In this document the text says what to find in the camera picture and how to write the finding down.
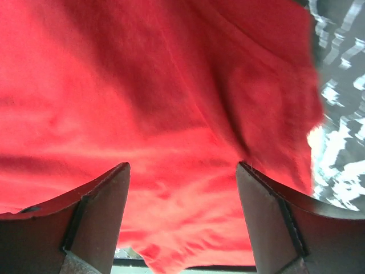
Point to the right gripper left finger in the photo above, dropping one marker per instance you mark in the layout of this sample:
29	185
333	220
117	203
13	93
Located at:
76	232

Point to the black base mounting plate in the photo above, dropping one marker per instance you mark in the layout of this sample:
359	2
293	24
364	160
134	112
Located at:
126	260

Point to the red t-shirt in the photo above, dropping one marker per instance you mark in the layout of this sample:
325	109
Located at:
181	90

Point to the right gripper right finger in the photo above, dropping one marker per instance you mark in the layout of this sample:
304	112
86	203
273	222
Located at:
291	232

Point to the black marble pattern mat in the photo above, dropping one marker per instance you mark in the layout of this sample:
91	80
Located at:
338	143

